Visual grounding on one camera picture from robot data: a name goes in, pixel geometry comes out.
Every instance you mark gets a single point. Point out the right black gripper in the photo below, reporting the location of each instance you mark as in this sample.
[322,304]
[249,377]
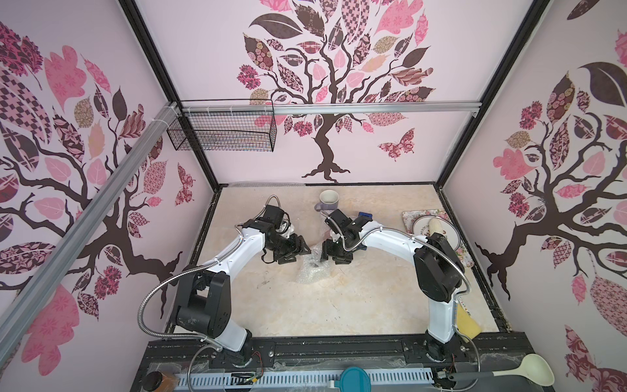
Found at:
[335,247]

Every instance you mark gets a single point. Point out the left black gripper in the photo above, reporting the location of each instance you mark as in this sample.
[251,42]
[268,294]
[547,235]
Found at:
[297,247]

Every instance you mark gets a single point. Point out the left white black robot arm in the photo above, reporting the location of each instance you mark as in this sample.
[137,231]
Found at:
[203,303]

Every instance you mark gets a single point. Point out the lavender mug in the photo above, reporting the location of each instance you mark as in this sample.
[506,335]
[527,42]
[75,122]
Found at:
[328,201]

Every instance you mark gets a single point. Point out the round white plate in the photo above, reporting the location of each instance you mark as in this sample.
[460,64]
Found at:
[428,225]

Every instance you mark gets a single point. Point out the white artificial rose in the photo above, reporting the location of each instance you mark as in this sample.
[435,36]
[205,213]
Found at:
[436,226]

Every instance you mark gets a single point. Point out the floral square placemat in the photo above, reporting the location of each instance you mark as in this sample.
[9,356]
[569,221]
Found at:
[409,217]

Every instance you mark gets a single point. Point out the right flexible metal conduit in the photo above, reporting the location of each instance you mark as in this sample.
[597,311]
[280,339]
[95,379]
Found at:
[441,250]

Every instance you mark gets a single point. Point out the flexible metal conduit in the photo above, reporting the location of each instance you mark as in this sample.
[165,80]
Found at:
[441,250]
[144,304]

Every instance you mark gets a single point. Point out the teal round lid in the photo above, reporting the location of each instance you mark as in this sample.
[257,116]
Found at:
[353,379]

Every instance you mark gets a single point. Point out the yellow green sponge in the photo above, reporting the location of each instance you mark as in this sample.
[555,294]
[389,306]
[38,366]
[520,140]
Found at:
[466,325]

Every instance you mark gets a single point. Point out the left flexible metal conduit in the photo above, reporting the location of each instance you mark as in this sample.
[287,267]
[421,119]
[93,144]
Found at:
[144,304]

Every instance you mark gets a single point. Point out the brown jar black lid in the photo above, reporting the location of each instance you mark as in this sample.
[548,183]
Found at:
[159,382]

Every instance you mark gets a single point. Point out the cream plastic ladle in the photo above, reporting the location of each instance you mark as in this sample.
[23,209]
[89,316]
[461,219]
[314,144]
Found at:
[533,367]

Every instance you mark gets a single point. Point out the black wire basket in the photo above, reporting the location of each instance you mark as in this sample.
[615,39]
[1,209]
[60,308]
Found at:
[243,125]

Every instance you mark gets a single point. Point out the white slotted cable duct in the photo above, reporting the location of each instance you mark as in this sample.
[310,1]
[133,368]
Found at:
[312,380]

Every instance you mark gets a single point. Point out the rear aluminium frame bar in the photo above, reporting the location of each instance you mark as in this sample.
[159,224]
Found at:
[360,108]

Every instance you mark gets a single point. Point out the aluminium frame bar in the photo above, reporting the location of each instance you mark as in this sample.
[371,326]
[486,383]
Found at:
[360,108]
[22,312]

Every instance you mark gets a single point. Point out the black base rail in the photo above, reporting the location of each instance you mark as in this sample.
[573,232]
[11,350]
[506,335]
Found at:
[487,352]

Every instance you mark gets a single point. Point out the left aluminium frame bar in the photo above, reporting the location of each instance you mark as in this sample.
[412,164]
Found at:
[22,312]

